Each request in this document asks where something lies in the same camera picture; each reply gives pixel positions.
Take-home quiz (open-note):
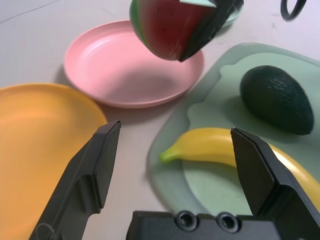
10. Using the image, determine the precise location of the pink plastic plate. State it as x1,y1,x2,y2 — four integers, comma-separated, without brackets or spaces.
63,20,205,109

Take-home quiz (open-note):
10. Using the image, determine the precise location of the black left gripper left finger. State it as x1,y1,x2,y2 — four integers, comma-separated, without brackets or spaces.
28,119,122,240

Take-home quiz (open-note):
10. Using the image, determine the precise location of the light green tray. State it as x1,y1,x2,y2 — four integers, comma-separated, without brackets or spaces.
147,42,320,218

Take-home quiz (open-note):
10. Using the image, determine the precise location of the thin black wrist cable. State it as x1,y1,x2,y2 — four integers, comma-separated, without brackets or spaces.
280,0,309,22

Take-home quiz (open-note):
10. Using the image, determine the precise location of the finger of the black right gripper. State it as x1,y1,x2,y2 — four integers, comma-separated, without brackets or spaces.
178,0,245,63

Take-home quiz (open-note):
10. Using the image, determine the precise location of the red toy watermelon slice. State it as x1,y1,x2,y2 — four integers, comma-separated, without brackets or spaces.
129,0,218,61

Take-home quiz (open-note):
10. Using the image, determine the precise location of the yellow toy banana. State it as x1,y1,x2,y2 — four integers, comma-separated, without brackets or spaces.
159,127,320,213

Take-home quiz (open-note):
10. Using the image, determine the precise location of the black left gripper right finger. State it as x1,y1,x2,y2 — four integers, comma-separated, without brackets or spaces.
230,126,320,240

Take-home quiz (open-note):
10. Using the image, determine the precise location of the yellow plastic plate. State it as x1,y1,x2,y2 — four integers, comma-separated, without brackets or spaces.
0,82,108,240

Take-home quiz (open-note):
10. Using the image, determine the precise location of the dark green toy avocado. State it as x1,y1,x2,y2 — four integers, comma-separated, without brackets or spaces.
239,65,315,136

